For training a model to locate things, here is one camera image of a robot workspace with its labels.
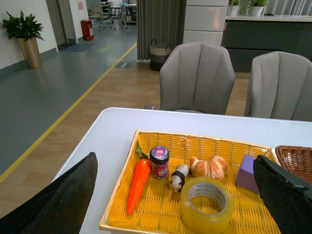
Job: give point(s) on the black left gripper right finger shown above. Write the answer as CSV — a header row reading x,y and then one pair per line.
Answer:
x,y
287,197

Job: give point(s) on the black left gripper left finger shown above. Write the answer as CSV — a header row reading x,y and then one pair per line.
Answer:
x,y
59,208

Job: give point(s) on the yellow packing tape roll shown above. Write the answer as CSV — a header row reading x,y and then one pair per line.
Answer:
x,y
201,222

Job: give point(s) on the brown wicker basket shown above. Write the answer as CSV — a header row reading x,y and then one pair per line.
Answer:
x,y
296,159

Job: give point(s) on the yellow woven basket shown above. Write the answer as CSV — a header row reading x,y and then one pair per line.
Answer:
x,y
158,209

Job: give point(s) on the striped laundry basket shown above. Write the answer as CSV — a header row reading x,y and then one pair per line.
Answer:
x,y
159,52

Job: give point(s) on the purple foam cube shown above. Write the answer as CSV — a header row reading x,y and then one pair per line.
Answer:
x,y
245,175

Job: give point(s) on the toy croissant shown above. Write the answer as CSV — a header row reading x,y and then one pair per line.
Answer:
x,y
215,168

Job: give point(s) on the orange toy carrot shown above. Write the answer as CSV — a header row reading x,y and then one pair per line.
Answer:
x,y
141,175

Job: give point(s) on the small red-labelled jar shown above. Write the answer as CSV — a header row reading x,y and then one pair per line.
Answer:
x,y
159,158

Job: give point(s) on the toy panda figure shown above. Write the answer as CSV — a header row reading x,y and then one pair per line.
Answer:
x,y
178,177

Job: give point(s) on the grey chair right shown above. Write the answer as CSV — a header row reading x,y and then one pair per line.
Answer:
x,y
280,87

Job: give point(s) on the grey chair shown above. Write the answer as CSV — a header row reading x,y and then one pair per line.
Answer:
x,y
280,87
197,77

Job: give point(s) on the grey chair left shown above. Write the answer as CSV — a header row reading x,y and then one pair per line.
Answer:
x,y
197,77

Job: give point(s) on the dark counter with white top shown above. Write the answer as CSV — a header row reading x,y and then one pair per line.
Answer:
x,y
247,37

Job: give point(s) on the potted plant gold pot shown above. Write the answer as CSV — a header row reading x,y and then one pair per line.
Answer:
x,y
26,30

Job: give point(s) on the red bin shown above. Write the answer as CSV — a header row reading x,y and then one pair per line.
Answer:
x,y
87,29

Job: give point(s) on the white potted plant right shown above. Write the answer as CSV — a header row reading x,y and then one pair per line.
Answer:
x,y
256,7

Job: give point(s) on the white potted plant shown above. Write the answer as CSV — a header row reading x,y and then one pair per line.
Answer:
x,y
233,7
256,7

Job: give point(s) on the office chair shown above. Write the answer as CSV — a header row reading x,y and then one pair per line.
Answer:
x,y
96,14

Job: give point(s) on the white pillar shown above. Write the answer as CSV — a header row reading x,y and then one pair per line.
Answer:
x,y
204,21

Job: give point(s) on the white potted plant left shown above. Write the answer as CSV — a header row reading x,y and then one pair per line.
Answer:
x,y
233,7

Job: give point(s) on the grey curtain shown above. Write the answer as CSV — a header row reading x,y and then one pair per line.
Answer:
x,y
162,20

